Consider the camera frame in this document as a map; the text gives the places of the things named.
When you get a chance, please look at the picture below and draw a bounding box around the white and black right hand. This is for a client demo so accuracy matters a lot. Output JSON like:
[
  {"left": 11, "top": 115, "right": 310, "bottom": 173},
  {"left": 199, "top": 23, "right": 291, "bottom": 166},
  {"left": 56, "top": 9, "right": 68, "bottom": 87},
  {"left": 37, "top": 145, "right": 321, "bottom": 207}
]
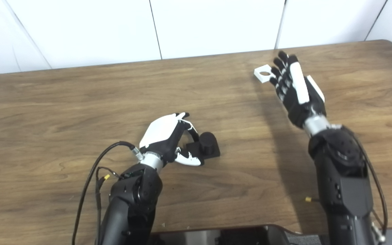
[{"left": 269, "top": 51, "right": 327, "bottom": 129}]

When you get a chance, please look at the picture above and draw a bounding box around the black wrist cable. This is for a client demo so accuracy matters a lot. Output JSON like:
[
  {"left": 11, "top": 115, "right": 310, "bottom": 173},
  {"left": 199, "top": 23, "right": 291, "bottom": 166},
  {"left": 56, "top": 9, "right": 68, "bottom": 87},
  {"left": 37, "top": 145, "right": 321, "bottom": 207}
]
[
  {"left": 339, "top": 124, "right": 388, "bottom": 235},
  {"left": 72, "top": 141, "right": 142, "bottom": 245}
]

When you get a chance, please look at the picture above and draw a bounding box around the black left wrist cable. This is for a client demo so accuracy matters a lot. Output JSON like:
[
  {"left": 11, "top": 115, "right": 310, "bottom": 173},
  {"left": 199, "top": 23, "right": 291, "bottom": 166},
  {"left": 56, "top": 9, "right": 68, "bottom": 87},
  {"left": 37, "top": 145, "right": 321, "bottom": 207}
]
[{"left": 72, "top": 141, "right": 142, "bottom": 245}]

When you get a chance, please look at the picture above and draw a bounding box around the white square piece with hole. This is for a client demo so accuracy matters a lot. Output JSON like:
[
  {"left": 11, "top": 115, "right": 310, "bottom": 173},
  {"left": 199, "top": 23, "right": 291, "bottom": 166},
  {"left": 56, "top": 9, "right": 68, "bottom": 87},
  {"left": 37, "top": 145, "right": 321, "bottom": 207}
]
[{"left": 254, "top": 64, "right": 273, "bottom": 83}]

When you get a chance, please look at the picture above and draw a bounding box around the white and black left hand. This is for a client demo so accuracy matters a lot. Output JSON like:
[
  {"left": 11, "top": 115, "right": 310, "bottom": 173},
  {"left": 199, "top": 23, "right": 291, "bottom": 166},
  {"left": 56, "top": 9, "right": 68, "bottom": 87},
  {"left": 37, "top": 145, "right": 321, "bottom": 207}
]
[{"left": 139, "top": 112, "right": 203, "bottom": 167}]

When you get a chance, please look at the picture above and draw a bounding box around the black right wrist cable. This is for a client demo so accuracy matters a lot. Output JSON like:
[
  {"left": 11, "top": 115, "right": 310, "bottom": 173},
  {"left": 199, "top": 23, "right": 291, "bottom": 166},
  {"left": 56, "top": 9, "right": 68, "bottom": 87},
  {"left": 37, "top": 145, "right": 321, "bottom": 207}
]
[{"left": 339, "top": 124, "right": 388, "bottom": 235}]

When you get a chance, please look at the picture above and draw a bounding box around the black robot torso edge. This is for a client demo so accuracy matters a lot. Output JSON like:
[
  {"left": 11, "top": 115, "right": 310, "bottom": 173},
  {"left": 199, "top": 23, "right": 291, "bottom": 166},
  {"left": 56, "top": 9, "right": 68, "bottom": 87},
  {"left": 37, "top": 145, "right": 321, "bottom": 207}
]
[{"left": 148, "top": 225, "right": 322, "bottom": 245}]

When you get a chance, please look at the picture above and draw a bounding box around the black peg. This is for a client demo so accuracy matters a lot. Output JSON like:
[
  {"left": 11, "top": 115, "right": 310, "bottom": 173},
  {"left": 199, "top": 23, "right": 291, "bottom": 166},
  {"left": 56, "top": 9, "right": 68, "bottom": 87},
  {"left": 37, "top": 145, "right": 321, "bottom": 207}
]
[{"left": 186, "top": 132, "right": 221, "bottom": 160}]

